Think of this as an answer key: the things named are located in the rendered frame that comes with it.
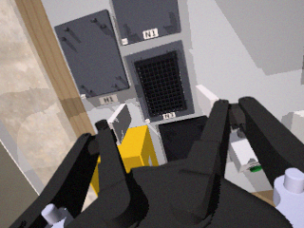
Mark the yellow open-top box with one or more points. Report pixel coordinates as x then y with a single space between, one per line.
136 142

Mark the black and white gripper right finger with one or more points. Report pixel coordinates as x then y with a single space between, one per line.
279 152

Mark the grey bench mat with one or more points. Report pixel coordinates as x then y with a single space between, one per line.
234 48

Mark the beige label with h1 text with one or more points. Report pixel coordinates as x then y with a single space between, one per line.
109 99

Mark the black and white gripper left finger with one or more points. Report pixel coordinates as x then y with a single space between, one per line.
63 198

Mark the black multi-well plate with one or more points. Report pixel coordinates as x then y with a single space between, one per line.
160 78

